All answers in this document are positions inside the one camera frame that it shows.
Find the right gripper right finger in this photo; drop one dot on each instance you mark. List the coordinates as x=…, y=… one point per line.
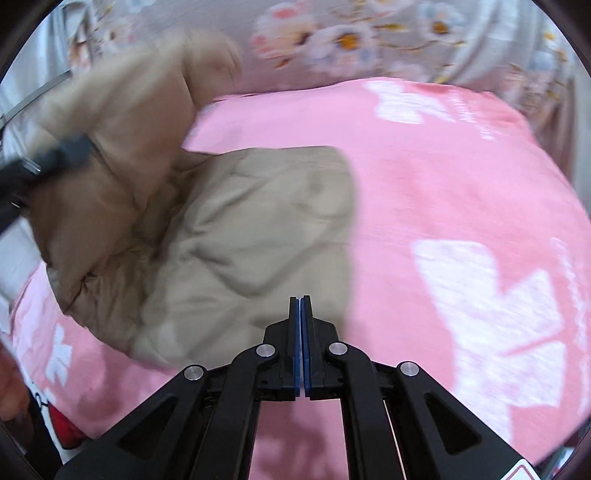
x=399, y=422

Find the grey floral bed sheet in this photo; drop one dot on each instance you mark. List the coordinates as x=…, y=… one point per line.
x=509, y=48

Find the khaki quilted jacket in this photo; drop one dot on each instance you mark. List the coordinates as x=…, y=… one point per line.
x=175, y=257

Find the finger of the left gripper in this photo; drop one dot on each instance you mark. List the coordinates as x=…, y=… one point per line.
x=46, y=159

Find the pink white fleece blanket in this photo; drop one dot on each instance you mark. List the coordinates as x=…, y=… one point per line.
x=470, y=255

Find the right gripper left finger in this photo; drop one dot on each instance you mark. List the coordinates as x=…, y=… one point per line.
x=202, y=423

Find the person's left hand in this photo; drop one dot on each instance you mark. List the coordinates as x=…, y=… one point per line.
x=14, y=394

